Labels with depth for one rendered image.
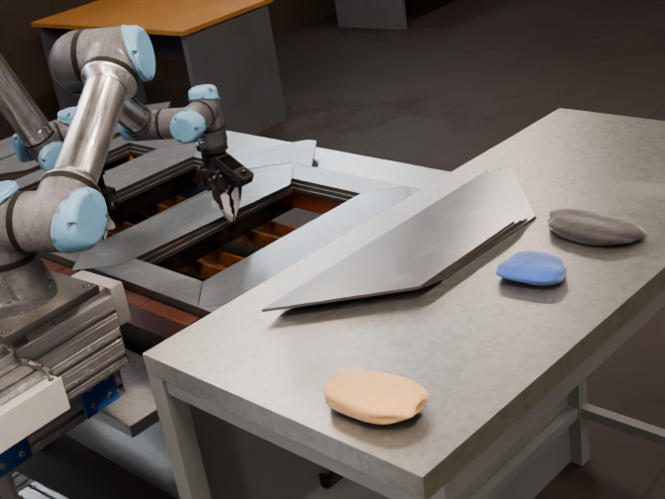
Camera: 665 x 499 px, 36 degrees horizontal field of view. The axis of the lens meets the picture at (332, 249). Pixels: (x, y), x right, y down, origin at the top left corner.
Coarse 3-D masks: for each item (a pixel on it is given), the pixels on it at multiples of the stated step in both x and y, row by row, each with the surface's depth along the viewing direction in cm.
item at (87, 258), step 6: (84, 252) 264; (90, 252) 264; (78, 258) 261; (84, 258) 261; (90, 258) 260; (96, 258) 260; (102, 258) 259; (108, 258) 259; (84, 264) 258; (90, 264) 257; (96, 264) 256; (102, 264) 256; (108, 264) 255; (114, 264) 255; (120, 264) 254
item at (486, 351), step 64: (576, 128) 238; (640, 128) 232; (448, 192) 215; (576, 192) 205; (640, 192) 201; (320, 256) 196; (576, 256) 181; (640, 256) 177; (256, 320) 176; (320, 320) 173; (384, 320) 170; (448, 320) 167; (512, 320) 164; (576, 320) 161; (192, 384) 164; (256, 384) 158; (320, 384) 155; (448, 384) 150; (512, 384) 148; (320, 448) 146; (384, 448) 139; (448, 448) 137
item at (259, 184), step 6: (252, 180) 294; (258, 180) 294; (264, 180) 293; (270, 180) 292; (246, 186) 291; (252, 186) 290; (258, 186) 289; (264, 186) 289; (270, 186) 288; (276, 186) 287; (282, 186) 287; (264, 192) 285; (270, 192) 284
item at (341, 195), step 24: (168, 168) 315; (192, 168) 320; (264, 168) 302; (120, 192) 304; (288, 192) 290; (312, 192) 286; (336, 192) 280; (240, 216) 278; (192, 240) 268; (72, 264) 262; (144, 288) 241; (192, 312) 231
